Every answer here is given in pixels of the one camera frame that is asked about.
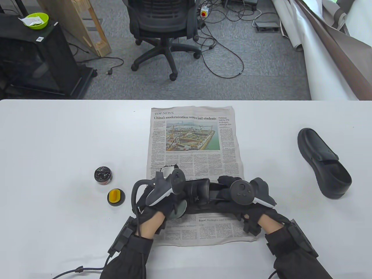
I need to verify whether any person's left hand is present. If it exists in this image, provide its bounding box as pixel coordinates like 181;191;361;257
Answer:
135;182;186;234

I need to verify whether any black wrist sensor module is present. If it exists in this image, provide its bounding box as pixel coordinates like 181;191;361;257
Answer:
108;217;140;255
288;219;319;257

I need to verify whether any black left wrist sensor module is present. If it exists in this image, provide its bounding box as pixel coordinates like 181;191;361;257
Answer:
108;217;140;255

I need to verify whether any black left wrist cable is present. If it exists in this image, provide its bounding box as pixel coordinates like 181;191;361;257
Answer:
48;252;113;279

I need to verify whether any white and brown rolled sheet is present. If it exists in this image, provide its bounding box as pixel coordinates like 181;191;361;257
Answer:
272;0;372;101

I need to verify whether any wooden frame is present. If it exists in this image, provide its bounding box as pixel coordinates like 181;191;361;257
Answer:
37;0;112;57

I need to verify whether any black right wrist sensor module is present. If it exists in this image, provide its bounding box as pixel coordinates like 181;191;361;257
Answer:
288;219;319;257

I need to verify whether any person's left forearm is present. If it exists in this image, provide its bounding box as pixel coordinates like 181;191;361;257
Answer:
99;211;166;279

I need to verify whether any person's right forearm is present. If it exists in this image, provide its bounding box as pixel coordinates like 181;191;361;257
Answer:
257;215;335;279

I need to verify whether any black shoe polish tin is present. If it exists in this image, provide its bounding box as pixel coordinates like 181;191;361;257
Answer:
94;166;113;185

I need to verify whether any white packet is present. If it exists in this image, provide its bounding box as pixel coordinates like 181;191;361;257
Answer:
18;16;43;26

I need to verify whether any long black floor cable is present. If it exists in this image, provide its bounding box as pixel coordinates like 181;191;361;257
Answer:
198;17;244;78

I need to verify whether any black mesh office chair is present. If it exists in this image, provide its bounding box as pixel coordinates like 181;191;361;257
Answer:
122;0;202;81

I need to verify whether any green plastic bowl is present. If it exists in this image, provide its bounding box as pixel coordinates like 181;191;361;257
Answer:
23;12;49;30

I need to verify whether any black cable with plug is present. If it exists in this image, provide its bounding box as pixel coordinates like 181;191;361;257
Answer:
76;57;124;76

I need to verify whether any person's right hand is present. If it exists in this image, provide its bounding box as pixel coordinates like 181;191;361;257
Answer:
217;175;291;236

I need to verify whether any printed newspaper sheet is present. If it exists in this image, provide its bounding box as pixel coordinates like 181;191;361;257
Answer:
145;106;257;247

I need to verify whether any black device box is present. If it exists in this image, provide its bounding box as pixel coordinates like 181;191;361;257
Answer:
222;0;258;8

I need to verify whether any grey hand controller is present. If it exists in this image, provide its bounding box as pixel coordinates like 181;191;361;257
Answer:
230;177;277;208
131;169;186;214

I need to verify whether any black cabinet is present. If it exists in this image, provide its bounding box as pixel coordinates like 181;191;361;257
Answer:
0;13;98;99

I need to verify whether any white polishing cloth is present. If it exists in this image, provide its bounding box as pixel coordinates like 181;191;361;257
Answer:
160;165;188;220

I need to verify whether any grey floor box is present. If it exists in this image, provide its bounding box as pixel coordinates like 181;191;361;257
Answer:
255;22;280;32

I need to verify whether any black leather shoe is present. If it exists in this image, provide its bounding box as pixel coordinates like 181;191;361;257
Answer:
174;178;242;216
297;128;353;199

